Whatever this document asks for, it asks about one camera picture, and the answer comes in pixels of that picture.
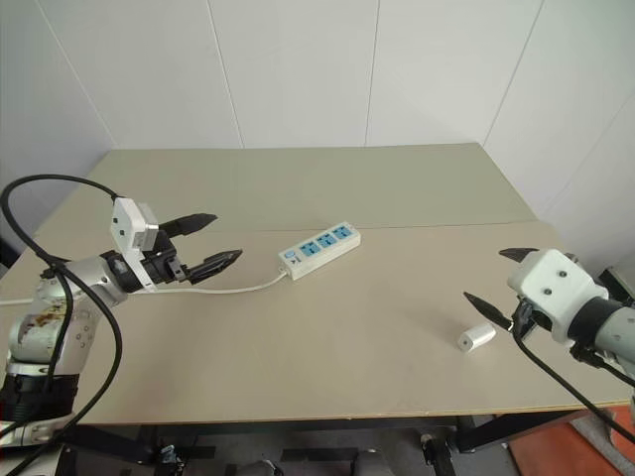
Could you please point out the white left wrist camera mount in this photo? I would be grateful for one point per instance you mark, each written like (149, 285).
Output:
(130, 233)

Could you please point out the white plug adapter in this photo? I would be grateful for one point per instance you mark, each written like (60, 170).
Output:
(477, 337)

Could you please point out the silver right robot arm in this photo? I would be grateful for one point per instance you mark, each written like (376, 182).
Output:
(615, 332)

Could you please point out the dark rounded shape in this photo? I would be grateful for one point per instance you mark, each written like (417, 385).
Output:
(369, 463)
(258, 467)

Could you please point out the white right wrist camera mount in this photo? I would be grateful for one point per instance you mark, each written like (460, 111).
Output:
(555, 292)

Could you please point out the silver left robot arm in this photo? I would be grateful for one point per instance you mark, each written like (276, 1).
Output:
(59, 322)

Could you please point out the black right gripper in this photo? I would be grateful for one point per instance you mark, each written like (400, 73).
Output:
(528, 317)

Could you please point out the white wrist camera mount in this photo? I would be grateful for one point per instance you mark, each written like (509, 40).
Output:
(555, 292)
(130, 233)

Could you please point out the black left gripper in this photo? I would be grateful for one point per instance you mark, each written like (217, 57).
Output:
(161, 265)

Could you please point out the white power strip blue sockets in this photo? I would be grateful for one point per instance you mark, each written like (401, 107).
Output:
(320, 250)

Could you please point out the dark grey box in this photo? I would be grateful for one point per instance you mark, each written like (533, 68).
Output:
(619, 285)

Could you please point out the black table frame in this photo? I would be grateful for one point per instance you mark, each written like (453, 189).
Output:
(307, 439)

